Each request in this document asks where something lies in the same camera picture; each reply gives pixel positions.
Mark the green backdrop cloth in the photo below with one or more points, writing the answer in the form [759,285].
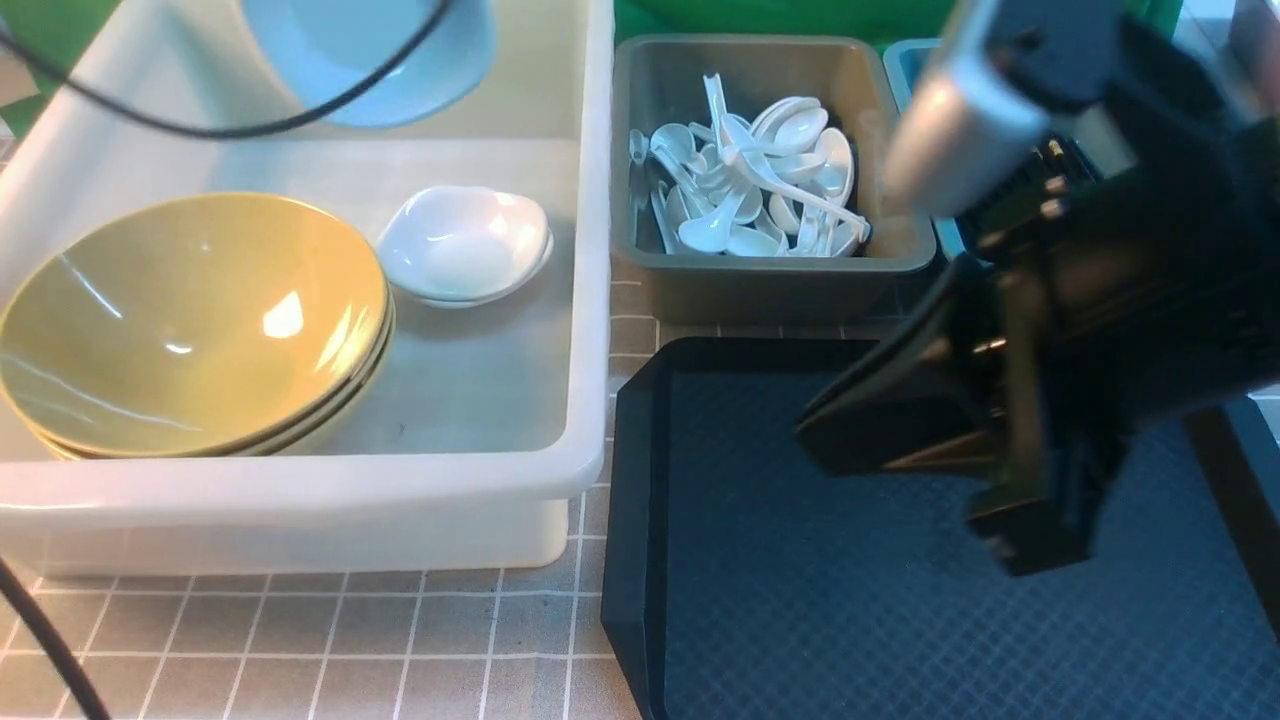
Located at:
[62,30]

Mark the blue plastic bin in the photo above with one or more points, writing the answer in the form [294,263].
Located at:
[904,63]

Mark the white sauce dish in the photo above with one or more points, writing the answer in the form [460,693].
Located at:
[464,246]
[319,49]

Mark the yellow noodle bowl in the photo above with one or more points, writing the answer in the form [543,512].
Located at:
[213,248]

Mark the pile of white spoons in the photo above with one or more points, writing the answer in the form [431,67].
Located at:
[779,185]

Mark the grey checked tablecloth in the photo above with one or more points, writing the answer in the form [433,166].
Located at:
[497,644]

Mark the bundle of black chopsticks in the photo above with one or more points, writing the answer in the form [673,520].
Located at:
[1062,157]

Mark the grey plastic bin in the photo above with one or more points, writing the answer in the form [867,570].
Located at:
[658,79]

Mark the yellow bowl in tub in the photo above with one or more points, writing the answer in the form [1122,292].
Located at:
[370,385]

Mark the white sauce dish in tub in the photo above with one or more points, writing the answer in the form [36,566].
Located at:
[464,246]

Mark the large white plastic tub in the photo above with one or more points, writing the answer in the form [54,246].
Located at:
[484,422]

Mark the black serving tray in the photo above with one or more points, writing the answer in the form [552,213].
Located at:
[741,582]

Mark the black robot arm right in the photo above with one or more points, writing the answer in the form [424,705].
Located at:
[1006,69]

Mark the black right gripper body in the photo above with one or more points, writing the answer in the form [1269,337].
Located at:
[1155,294]

